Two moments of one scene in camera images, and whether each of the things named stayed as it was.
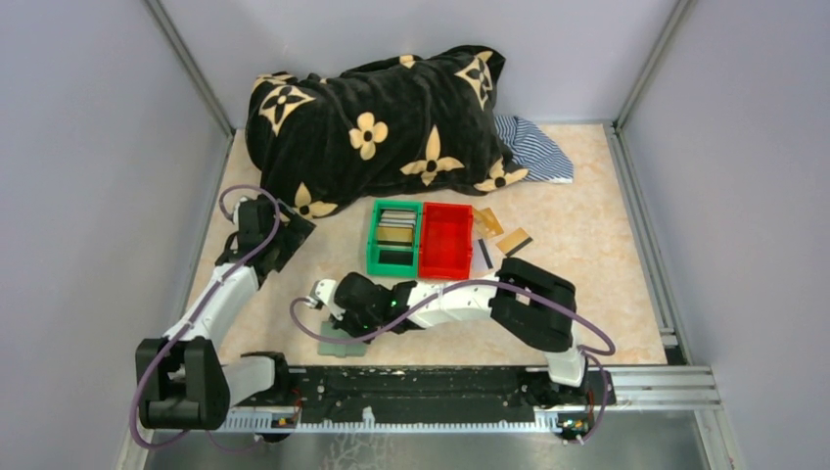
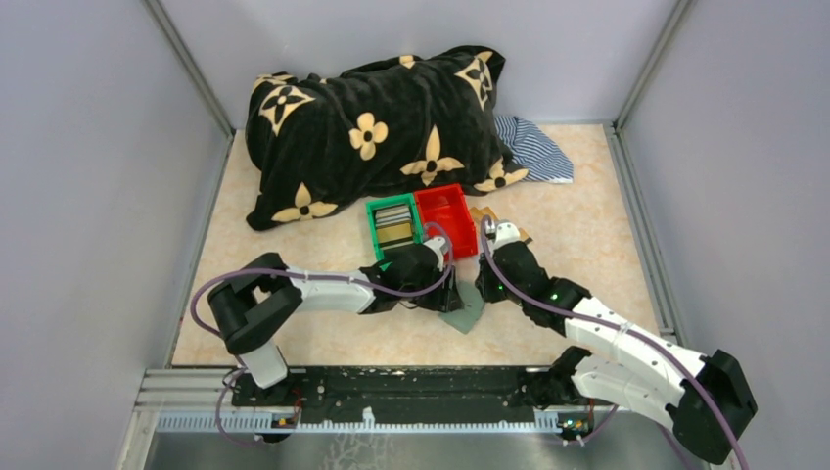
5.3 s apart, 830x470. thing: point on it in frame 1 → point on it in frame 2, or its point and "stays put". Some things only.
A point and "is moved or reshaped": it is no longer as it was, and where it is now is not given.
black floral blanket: [414, 121] stays put
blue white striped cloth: [531, 149] stays put
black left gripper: [296, 230] → [445, 299]
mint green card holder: [339, 350] is moved or reshaped
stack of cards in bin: [395, 228] stays put
